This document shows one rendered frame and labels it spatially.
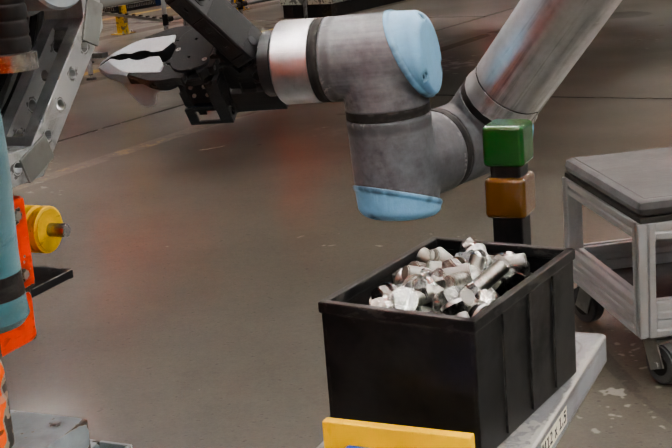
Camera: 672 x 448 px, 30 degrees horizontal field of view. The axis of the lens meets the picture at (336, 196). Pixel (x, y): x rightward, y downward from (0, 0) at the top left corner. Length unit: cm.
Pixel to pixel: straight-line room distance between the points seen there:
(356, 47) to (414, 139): 11
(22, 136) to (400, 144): 49
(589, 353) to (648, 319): 105
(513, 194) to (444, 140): 17
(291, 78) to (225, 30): 9
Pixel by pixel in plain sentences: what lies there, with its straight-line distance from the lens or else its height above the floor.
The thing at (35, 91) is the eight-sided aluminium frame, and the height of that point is 67.
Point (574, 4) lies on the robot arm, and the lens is 128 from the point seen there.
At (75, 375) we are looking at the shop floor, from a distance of 255.
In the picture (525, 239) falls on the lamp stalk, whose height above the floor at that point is 55.
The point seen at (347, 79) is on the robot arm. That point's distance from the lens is 129.
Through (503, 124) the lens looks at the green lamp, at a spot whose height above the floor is 66.
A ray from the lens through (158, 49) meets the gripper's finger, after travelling 140.
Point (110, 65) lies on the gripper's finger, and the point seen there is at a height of 72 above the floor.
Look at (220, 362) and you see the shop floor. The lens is 251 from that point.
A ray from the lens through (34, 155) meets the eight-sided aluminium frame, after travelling 152.
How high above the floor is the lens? 88
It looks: 13 degrees down
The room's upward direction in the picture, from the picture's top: 4 degrees counter-clockwise
